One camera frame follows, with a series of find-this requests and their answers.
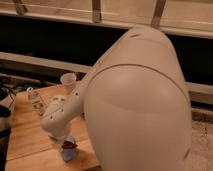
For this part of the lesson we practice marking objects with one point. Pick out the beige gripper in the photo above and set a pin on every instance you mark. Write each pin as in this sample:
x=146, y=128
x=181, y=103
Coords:
x=57, y=136

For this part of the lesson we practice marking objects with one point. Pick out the red pepper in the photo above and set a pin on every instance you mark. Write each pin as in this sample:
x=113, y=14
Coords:
x=69, y=145

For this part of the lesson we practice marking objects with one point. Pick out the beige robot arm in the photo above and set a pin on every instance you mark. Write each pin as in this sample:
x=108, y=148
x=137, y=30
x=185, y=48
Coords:
x=136, y=105

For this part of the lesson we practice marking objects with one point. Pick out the wooden board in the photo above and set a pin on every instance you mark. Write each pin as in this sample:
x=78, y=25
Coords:
x=30, y=149

